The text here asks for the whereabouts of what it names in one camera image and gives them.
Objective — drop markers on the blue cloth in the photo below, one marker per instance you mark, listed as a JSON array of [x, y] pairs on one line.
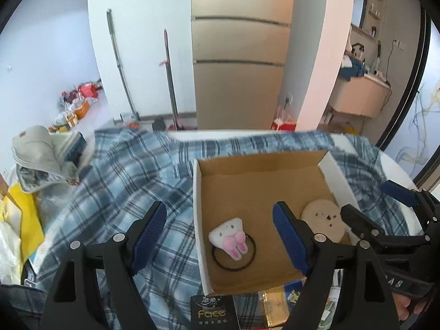
[[354, 70]]

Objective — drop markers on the wall shelf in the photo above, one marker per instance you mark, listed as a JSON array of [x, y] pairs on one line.
[[374, 13]]

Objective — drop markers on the wall mirror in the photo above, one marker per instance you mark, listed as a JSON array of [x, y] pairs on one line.
[[358, 7]]

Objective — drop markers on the beige refrigerator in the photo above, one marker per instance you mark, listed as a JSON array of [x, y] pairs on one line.
[[240, 75]]

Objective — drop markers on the white paper packet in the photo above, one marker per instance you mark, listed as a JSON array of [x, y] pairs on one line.
[[331, 300]]

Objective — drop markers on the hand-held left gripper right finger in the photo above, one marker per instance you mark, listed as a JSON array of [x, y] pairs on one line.
[[288, 240]]

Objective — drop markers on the white plastic bag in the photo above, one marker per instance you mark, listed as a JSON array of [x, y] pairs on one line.
[[8, 247]]

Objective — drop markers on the yellow bag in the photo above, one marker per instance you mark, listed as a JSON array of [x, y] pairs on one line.
[[27, 220]]

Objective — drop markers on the red paper bag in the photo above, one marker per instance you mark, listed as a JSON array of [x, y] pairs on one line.
[[280, 123]]

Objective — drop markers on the cardboard box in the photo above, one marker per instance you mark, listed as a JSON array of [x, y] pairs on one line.
[[240, 192]]

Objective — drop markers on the blue gold packet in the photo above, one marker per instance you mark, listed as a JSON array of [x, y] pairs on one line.
[[294, 294]]

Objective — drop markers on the black tissue pack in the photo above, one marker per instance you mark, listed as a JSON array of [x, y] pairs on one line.
[[213, 312]]

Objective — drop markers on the beige vanity cabinet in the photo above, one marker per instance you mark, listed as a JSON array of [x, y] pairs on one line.
[[361, 96]]

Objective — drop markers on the black door frame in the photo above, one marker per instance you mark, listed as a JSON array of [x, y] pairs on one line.
[[412, 92]]

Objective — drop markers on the person's right hand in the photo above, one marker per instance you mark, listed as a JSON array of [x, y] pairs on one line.
[[404, 307]]

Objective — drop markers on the blue plaid blanket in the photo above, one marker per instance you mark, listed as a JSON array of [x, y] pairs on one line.
[[137, 178]]

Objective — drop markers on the wall socket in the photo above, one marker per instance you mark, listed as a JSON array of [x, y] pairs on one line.
[[288, 100]]

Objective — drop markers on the gold patterned packet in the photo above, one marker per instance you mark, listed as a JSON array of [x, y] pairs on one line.
[[275, 307]]

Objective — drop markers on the dark denim cloth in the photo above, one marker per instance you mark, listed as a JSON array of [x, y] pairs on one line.
[[20, 304]]

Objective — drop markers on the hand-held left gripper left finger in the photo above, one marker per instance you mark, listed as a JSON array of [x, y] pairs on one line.
[[151, 237]]

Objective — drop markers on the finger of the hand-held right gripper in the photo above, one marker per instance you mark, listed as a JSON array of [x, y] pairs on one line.
[[398, 193], [359, 221]]

